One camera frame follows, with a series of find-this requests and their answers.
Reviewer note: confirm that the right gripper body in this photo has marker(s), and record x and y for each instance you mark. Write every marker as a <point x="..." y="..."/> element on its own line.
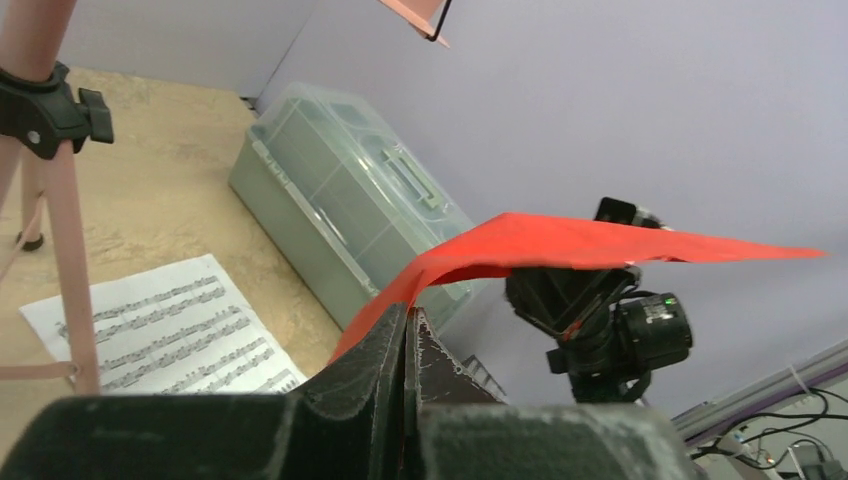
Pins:
<point x="640" y="332"/>

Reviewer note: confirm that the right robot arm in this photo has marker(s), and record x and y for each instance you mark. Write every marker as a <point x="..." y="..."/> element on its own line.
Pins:
<point x="608" y="390"/>

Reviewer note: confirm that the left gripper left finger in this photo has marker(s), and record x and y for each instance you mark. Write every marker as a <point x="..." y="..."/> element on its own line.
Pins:
<point x="344" y="423"/>

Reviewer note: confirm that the clear plastic storage box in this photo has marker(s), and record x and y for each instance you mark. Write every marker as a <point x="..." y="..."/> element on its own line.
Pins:
<point x="340" y="195"/>

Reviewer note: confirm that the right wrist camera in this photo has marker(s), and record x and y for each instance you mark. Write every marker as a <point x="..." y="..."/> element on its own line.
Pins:
<point x="617" y="211"/>

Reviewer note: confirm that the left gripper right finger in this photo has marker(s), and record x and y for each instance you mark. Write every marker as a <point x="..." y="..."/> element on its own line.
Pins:
<point x="456" y="429"/>

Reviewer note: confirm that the pink music stand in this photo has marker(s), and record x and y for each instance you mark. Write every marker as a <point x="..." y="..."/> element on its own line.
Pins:
<point x="43" y="126"/>

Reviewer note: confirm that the red sheet music page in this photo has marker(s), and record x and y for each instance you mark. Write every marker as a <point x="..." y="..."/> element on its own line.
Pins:
<point x="511" y="240"/>

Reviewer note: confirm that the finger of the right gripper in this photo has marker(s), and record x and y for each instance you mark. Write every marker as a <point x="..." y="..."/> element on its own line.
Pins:
<point x="568" y="304"/>

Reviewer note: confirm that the white sheet music page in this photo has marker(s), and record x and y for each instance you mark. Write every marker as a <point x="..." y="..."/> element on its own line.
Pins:
<point x="185" y="328"/>

